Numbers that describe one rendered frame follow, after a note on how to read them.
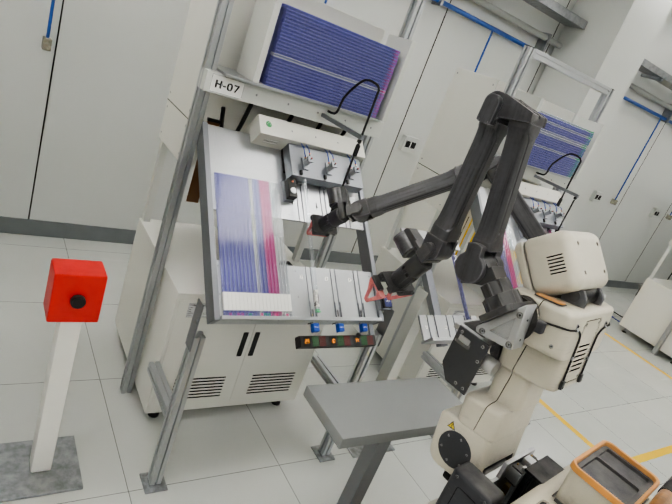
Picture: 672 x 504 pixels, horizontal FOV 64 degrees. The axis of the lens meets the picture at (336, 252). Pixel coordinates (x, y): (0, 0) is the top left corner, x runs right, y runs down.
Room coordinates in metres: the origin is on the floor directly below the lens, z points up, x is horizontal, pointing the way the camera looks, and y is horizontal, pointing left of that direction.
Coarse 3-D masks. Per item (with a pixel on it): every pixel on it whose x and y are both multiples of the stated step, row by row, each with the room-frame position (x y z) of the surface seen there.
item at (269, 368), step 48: (144, 240) 2.08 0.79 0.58; (192, 240) 2.17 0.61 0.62; (144, 288) 1.97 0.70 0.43; (192, 288) 1.76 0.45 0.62; (240, 336) 1.88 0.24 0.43; (288, 336) 2.02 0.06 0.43; (144, 384) 1.75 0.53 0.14; (192, 384) 1.79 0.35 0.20; (240, 384) 1.93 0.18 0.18; (288, 384) 2.08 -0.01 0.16
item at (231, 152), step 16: (208, 128) 1.86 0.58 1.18; (224, 128) 1.91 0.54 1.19; (224, 144) 1.87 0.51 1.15; (240, 144) 1.92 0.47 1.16; (256, 144) 1.97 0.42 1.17; (224, 160) 1.83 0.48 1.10; (240, 160) 1.88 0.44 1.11; (256, 160) 1.93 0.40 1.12; (272, 160) 1.98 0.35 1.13; (240, 176) 1.83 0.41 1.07; (256, 176) 1.88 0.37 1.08; (272, 176) 1.93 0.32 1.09; (320, 192) 2.05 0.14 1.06; (352, 192) 2.17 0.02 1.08; (288, 208) 1.90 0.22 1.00; (304, 208) 1.95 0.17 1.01; (320, 208) 2.00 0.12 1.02; (352, 224) 2.07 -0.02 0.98
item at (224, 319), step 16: (224, 320) 1.47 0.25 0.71; (240, 320) 1.50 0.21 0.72; (256, 320) 1.54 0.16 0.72; (272, 320) 1.57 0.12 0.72; (288, 320) 1.61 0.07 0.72; (304, 320) 1.65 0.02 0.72; (320, 320) 1.69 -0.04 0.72; (336, 320) 1.73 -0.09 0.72; (352, 320) 1.77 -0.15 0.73; (368, 320) 1.82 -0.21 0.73
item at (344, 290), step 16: (288, 272) 1.73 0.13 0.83; (304, 272) 1.78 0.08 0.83; (320, 272) 1.83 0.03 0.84; (336, 272) 1.88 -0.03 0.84; (352, 272) 1.93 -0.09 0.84; (368, 272) 1.98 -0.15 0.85; (304, 288) 1.74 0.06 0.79; (320, 288) 1.79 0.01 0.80; (336, 288) 1.83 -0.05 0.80; (352, 288) 1.88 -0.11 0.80; (304, 304) 1.70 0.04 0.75; (320, 304) 1.75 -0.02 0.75; (336, 304) 1.79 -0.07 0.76; (352, 304) 1.84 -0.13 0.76; (368, 304) 1.89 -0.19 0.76
